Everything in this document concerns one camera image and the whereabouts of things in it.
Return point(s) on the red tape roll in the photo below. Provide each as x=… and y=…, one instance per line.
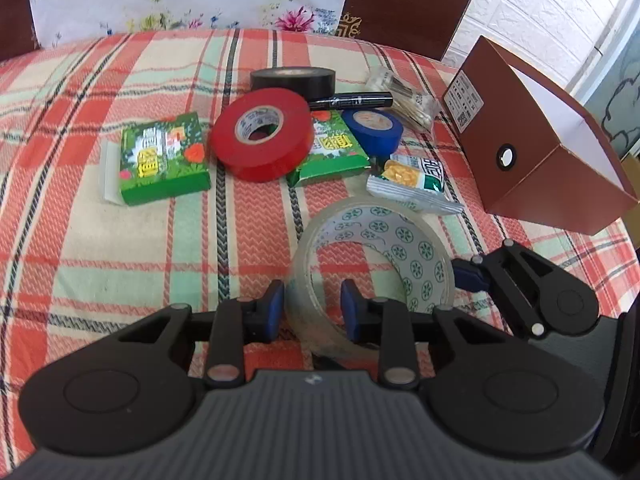
x=280, y=155

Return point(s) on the brown cardboard box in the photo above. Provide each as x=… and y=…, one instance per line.
x=525, y=195

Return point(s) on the blue tape roll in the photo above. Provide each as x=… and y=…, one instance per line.
x=380, y=142

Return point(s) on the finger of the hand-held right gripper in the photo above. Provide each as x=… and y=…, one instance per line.
x=467, y=276

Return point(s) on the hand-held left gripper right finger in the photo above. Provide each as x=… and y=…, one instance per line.
x=350, y=310

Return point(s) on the brown chair back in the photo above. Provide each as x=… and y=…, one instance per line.
x=410, y=5

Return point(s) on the black marker pen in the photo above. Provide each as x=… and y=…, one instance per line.
x=350, y=101

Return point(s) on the clear bag of cotton swabs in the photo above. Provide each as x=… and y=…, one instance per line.
x=410, y=105

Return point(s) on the black tape roll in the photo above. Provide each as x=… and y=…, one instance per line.
x=300, y=82

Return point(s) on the white frame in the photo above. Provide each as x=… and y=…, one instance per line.
x=610, y=20

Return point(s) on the green printed box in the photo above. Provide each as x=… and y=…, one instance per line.
x=330, y=160
x=160, y=160

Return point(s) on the clear packing tape roll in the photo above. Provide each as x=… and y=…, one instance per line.
x=430, y=265

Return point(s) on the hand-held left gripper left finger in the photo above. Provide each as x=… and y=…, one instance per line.
x=274, y=310

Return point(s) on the brown chair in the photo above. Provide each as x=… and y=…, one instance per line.
x=410, y=5
x=15, y=5

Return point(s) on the cartoon wall poster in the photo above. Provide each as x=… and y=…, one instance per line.
x=620, y=105

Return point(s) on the white green sachet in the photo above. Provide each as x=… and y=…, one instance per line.
x=415, y=185

